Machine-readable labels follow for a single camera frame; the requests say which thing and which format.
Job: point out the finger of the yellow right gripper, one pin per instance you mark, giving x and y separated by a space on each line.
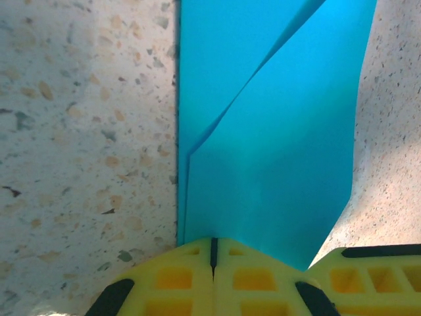
378 279

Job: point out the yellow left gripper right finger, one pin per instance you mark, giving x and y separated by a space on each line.
256 283

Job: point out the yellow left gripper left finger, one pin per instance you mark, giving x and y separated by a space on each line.
171 279

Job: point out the blue cloth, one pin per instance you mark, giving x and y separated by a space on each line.
279 148

